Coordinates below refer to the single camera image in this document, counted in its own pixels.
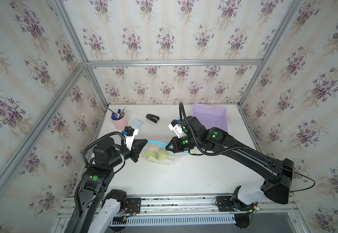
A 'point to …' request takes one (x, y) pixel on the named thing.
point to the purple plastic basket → (211, 116)
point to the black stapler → (150, 117)
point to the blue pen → (119, 111)
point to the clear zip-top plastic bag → (156, 146)
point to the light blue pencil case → (136, 124)
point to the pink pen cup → (119, 121)
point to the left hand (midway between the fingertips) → (147, 142)
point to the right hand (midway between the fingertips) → (168, 148)
